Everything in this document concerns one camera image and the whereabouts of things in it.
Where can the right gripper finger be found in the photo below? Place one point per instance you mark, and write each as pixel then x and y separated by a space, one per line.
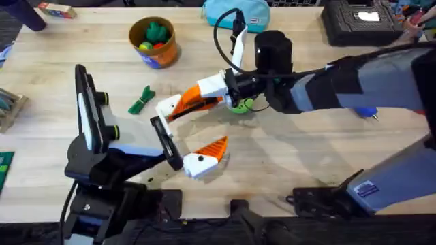
pixel 213 85
pixel 215 102

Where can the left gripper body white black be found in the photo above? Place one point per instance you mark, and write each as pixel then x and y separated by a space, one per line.
pixel 136 136

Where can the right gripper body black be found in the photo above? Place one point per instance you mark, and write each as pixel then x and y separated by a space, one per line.
pixel 274 51

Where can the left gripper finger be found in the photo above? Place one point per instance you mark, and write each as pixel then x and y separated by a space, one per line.
pixel 202 163
pixel 168 106

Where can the orange ribbed wedge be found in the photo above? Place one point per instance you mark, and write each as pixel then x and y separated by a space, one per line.
pixel 182 109

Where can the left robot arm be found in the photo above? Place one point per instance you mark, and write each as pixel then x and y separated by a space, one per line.
pixel 102 211

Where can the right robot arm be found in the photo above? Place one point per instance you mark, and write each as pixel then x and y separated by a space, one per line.
pixel 374 81

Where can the green toy vegetable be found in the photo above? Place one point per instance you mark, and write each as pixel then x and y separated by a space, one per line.
pixel 140 102

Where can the blue electric screwdriver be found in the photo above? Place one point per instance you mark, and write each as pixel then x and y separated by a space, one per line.
pixel 365 112

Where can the green disc with holes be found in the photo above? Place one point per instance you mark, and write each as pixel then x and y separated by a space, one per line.
pixel 242 107

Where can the white right wrist plate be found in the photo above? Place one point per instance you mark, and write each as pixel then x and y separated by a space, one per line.
pixel 239 51

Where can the teal zip pouch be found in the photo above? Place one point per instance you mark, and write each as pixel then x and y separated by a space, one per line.
pixel 252 13

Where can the orange tub with toys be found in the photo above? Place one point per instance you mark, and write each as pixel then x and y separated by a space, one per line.
pixel 160 54

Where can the black left wrist plate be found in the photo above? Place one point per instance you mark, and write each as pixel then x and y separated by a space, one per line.
pixel 89 112

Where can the black tool case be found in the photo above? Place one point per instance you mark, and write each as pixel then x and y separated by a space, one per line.
pixel 354 29

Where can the wooden tray with tools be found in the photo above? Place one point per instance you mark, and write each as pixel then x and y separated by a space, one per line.
pixel 8 110

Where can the green board with blocks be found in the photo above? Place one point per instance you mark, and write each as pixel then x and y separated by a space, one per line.
pixel 4 170

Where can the heap of colourful toys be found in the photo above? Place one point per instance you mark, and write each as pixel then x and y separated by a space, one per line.
pixel 417 20

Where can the small coloured box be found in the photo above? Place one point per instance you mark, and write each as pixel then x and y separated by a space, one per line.
pixel 57 10

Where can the dark purple cylinder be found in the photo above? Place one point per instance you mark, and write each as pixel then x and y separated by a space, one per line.
pixel 24 13

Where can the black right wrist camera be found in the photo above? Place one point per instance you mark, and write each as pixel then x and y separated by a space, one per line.
pixel 237 25

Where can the black rail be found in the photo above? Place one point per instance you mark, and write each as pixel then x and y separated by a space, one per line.
pixel 218 234

